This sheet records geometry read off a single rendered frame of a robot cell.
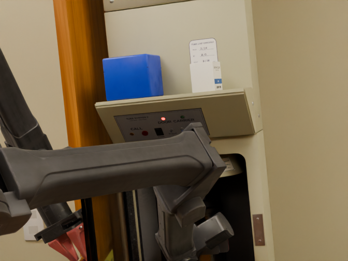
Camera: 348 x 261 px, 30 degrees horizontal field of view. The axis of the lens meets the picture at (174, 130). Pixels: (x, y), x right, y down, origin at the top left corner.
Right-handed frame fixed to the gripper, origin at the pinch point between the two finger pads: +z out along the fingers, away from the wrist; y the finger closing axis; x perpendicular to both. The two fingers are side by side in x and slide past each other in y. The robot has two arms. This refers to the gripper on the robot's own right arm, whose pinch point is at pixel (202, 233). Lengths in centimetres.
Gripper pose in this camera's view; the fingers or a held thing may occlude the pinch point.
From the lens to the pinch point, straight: 155.8
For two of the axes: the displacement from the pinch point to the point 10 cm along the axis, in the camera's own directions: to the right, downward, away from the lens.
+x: 1.1, 9.9, -0.1
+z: 2.2, -0.2, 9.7
